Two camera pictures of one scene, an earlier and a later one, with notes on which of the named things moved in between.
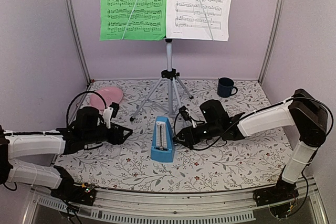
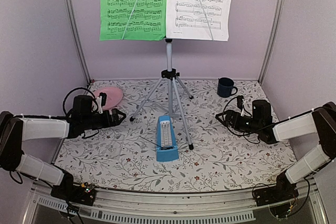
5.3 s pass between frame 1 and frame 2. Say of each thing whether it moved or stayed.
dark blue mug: stayed
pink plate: stayed
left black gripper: moved
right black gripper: moved
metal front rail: stayed
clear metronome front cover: moved
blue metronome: moved
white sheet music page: stayed
